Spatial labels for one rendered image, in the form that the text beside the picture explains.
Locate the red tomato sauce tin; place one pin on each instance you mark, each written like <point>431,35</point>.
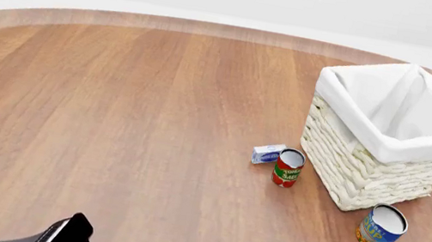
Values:
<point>287,171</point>

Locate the small blue white box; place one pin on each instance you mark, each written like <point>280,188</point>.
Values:
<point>266,155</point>

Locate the white wicker basket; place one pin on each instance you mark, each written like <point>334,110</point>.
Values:
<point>368,177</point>

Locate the blue orange soup tin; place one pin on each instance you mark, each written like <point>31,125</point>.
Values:
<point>378,233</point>

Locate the white cloth basket liner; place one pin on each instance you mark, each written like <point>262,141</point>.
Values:
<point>401,101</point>

